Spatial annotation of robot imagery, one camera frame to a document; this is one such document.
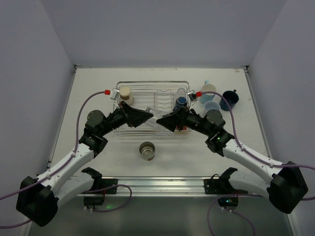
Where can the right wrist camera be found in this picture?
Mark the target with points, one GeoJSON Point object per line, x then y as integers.
{"type": "Point", "coordinates": [193, 97]}

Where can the light blue mug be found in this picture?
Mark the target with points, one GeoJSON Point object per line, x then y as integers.
{"type": "Point", "coordinates": [208, 96]}

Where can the left black control box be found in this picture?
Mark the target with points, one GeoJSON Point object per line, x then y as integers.
{"type": "Point", "coordinates": [92, 202]}

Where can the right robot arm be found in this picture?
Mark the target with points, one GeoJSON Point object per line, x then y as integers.
{"type": "Point", "coordinates": [285, 184]}

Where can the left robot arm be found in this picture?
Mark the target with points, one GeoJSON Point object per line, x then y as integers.
{"type": "Point", "coordinates": [39, 198]}

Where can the aluminium rail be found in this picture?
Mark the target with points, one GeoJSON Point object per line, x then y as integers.
{"type": "Point", "coordinates": [137, 186]}

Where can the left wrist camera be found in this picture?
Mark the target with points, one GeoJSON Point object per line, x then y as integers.
{"type": "Point", "coordinates": [114, 95]}

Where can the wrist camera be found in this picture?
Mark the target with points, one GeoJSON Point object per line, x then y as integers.
{"type": "Point", "coordinates": [193, 97]}
{"type": "Point", "coordinates": [114, 95]}

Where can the small dark blue cup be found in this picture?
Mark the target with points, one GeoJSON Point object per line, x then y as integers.
{"type": "Point", "coordinates": [180, 102]}

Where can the beige brown cup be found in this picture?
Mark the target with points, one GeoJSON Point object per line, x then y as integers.
{"type": "Point", "coordinates": [147, 150]}
{"type": "Point", "coordinates": [126, 95]}

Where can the large dark blue mug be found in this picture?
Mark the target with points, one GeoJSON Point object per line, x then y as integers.
{"type": "Point", "coordinates": [230, 99]}

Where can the clear glass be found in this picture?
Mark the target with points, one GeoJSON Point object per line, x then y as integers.
{"type": "Point", "coordinates": [157, 114]}
{"type": "Point", "coordinates": [181, 92]}

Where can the black control box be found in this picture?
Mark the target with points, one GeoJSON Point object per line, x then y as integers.
{"type": "Point", "coordinates": [92, 202]}
{"type": "Point", "coordinates": [229, 203]}

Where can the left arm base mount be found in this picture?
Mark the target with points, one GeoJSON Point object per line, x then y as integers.
{"type": "Point", "coordinates": [100, 185]}

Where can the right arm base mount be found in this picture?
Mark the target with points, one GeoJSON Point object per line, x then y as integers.
{"type": "Point", "coordinates": [220, 184]}

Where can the right black control box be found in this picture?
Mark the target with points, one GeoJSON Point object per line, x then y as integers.
{"type": "Point", "coordinates": [229, 203]}

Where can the wire dish rack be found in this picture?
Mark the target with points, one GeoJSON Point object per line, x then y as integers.
{"type": "Point", "coordinates": [157, 98]}

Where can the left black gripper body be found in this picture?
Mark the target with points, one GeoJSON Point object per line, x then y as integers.
{"type": "Point", "coordinates": [125, 115]}

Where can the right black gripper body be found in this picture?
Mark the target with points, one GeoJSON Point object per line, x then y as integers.
{"type": "Point", "coordinates": [183, 117]}

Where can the pale blue small cup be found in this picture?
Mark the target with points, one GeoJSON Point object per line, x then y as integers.
{"type": "Point", "coordinates": [211, 108]}

